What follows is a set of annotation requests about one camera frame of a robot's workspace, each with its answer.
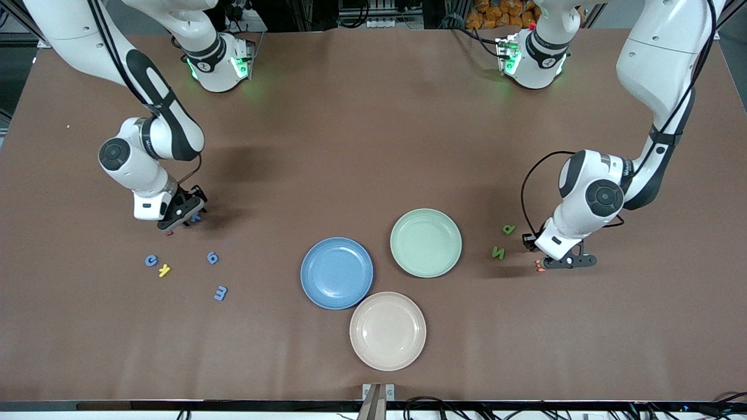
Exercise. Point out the aluminium frame profile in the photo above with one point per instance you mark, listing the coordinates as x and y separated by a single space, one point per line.
14 14
736 17

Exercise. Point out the white socket strip with plugs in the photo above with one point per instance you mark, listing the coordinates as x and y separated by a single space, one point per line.
245 9

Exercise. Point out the grey metal camera bracket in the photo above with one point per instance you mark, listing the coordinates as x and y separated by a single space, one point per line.
378 394

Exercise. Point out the green foam letter N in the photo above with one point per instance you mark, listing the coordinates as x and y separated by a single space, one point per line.
498 252

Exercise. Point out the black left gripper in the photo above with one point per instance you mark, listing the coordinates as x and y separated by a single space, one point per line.
530 242

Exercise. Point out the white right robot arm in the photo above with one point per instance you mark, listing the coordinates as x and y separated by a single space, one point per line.
76 35

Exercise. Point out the blue round plate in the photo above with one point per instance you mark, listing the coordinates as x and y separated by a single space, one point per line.
337 273

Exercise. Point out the light green round plate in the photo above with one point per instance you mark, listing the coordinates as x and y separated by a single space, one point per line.
426 242

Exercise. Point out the yellow foam letter Y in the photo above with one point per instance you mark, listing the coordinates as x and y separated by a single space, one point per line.
164 270

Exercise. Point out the blue foam letter with loop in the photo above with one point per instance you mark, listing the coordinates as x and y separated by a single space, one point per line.
208 258

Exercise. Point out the table covering sheet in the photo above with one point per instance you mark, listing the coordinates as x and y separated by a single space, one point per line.
373 146

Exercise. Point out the blue foam letter C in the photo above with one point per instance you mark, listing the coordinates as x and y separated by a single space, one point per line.
147 261

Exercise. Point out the white power strip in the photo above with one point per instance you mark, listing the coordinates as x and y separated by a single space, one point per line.
394 23

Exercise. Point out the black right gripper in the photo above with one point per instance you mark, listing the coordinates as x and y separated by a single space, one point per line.
194 201

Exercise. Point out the beige round plate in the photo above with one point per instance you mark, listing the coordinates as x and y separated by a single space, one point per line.
387 331

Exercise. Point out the blue foam letter E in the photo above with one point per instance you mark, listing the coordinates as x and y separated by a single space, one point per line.
220 293

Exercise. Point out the pile of orange objects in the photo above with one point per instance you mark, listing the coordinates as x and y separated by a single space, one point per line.
502 11

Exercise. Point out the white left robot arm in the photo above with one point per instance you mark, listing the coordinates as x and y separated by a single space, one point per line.
659 52

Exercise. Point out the green foam letter P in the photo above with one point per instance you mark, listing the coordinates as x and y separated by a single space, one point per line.
513 229

